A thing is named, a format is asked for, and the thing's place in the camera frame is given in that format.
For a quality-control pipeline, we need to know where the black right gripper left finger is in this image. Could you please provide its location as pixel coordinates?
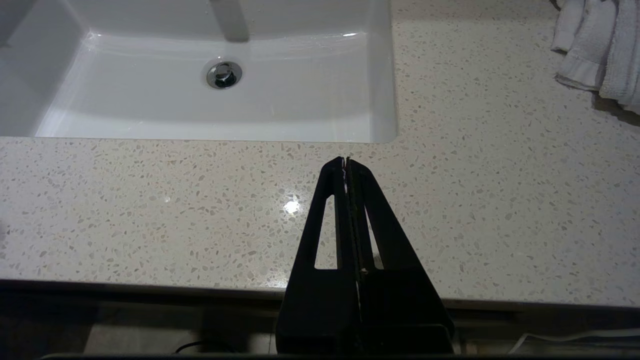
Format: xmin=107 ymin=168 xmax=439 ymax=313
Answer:
xmin=275 ymin=156 xmax=362 ymax=355

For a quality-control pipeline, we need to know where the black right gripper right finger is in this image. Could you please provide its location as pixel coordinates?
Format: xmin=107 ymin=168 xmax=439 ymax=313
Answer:
xmin=347 ymin=158 xmax=456 ymax=355

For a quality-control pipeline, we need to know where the chrome sink drain stopper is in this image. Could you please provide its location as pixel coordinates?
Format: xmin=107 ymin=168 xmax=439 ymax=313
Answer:
xmin=206 ymin=60 xmax=244 ymax=90

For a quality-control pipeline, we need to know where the white rectangular sink basin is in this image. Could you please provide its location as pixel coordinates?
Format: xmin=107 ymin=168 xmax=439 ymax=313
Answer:
xmin=0 ymin=0 xmax=399 ymax=145

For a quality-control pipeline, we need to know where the white crumpled towel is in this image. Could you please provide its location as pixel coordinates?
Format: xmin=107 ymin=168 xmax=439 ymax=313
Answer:
xmin=550 ymin=0 xmax=640 ymax=115

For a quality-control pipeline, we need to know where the thin black floor cable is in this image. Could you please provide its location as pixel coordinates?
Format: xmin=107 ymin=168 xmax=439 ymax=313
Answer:
xmin=174 ymin=340 xmax=237 ymax=355

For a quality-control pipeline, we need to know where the white cable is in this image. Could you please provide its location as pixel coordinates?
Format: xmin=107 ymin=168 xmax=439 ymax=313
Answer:
xmin=507 ymin=327 xmax=640 ymax=354

